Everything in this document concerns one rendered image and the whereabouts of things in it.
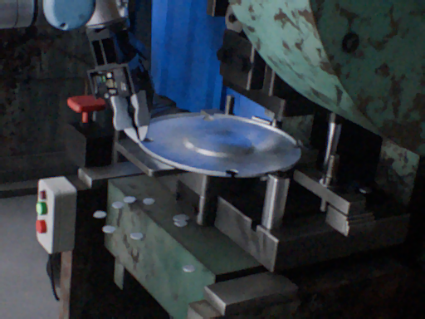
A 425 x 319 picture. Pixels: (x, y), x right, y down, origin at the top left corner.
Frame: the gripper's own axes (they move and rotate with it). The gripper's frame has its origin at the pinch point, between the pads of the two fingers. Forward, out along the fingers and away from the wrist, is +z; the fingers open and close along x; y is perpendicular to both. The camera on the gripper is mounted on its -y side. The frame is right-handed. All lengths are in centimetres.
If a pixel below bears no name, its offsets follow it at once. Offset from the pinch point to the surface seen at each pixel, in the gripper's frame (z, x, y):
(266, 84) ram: -3.9, 22.8, -3.8
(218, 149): 5.2, 13.0, -0.4
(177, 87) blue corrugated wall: 53, -65, -251
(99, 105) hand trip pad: -1.0, -14.3, -21.1
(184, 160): 4.3, 8.4, 5.6
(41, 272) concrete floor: 61, -69, -77
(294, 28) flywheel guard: -21, 35, 40
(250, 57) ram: -9.1, 21.1, -2.9
